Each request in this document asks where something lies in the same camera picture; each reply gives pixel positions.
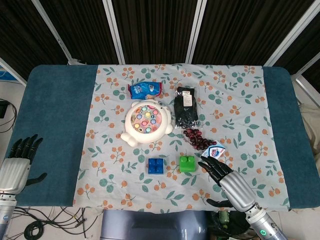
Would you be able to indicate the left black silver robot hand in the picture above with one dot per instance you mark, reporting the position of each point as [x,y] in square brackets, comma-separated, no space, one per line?
[15,170]

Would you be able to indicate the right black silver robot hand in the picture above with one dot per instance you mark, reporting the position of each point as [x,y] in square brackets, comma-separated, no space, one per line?
[236,188]

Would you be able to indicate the green building block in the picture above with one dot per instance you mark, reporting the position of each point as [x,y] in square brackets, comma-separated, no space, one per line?
[187,165]

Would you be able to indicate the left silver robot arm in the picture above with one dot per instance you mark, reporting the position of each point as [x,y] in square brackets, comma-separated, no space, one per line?
[6,215]

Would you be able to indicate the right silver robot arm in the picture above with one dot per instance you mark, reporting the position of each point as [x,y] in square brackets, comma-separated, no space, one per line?
[266,223]

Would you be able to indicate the blue building block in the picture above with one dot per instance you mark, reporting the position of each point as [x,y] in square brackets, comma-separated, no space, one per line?
[155,167]

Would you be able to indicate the green metal part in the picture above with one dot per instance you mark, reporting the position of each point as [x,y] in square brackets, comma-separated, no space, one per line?
[224,220]

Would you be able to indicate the white blue soap box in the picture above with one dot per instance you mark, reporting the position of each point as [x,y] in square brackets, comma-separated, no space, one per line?
[215,151]

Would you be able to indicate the black box device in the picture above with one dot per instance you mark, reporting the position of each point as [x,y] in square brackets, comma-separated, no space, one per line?
[3,108]

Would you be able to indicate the teal table cover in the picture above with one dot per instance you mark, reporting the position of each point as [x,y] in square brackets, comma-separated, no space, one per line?
[50,112]

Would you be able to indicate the black socks in plastic pack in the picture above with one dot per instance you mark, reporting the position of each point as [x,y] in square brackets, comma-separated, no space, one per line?
[186,110]

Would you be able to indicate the grey blue robot torso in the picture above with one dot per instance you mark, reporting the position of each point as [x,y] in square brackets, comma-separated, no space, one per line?
[150,225]

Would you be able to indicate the floral patterned cloth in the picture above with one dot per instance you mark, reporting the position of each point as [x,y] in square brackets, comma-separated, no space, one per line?
[112,175]

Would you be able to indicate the beige fabric bundle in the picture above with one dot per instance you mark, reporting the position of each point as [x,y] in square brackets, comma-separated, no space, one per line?
[311,125]

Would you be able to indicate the white round fishing toy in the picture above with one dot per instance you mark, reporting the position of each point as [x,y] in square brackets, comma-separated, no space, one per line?
[146,122]

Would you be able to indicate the dark partition screen panel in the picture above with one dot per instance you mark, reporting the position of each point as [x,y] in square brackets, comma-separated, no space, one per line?
[155,27]
[22,37]
[82,27]
[302,52]
[237,27]

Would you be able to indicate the blue snack bag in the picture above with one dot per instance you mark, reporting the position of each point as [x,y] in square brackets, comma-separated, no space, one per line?
[143,90]

